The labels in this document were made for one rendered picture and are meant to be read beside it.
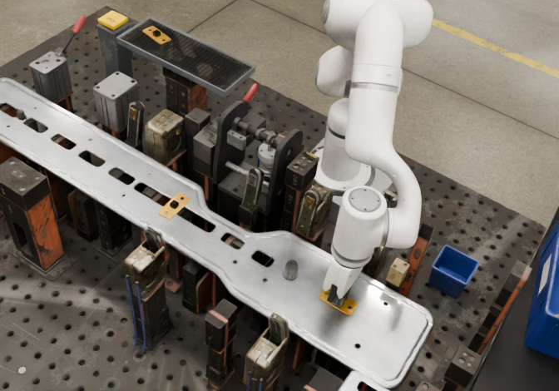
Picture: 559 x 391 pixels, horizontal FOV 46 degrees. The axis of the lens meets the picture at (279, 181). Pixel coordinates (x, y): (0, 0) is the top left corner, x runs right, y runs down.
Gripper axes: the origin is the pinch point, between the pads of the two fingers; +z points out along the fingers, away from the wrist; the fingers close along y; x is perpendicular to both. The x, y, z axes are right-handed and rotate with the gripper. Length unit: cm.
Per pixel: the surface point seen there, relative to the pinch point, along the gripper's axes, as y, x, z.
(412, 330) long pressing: -3.3, 16.9, 3.0
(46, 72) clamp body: -13, -102, -3
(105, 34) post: -30, -96, -9
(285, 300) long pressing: 6.6, -9.6, 3.1
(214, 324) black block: 20.1, -19.2, 4.1
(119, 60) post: -31, -92, -1
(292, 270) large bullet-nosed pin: 1.2, -11.7, -0.4
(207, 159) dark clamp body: -16, -48, 0
